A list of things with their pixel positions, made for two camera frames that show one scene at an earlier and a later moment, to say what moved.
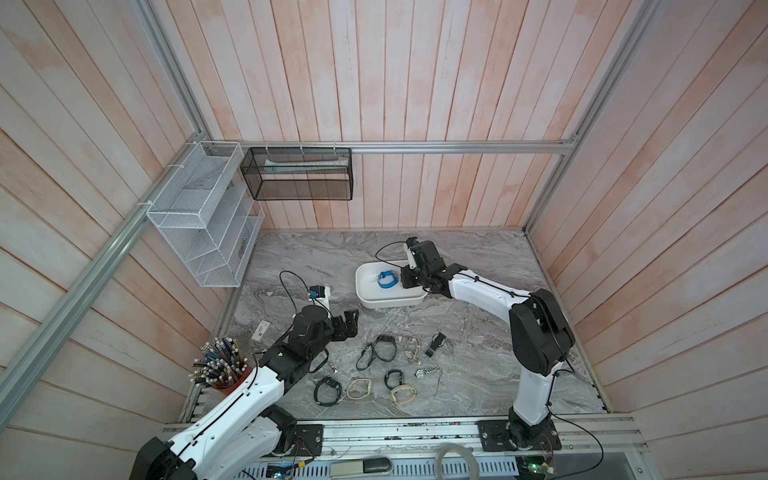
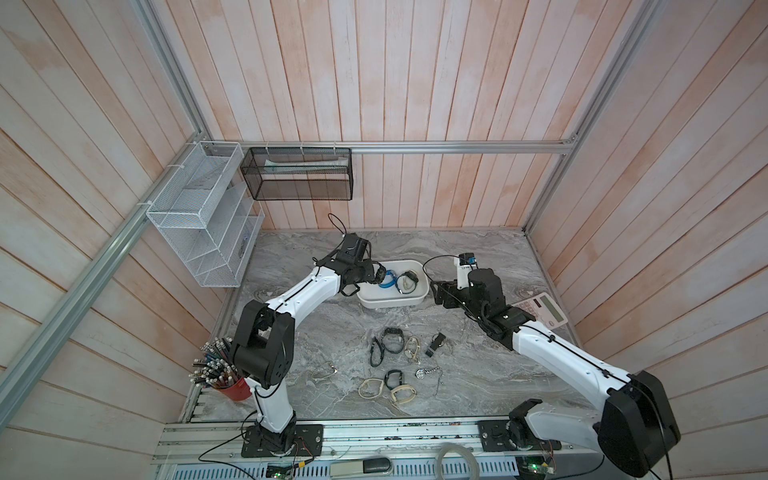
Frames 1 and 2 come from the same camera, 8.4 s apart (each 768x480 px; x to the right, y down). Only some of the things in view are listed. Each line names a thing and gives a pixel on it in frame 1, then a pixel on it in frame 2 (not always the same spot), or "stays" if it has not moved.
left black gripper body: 333,331 → 365,271
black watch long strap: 383,337 → 393,330
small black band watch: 393,378 stays
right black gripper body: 413,278 → 462,300
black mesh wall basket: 299,173 stays
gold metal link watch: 412,348 stays
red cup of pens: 218,364 stays
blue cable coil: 387,285 stays
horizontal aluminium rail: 387,147 stays
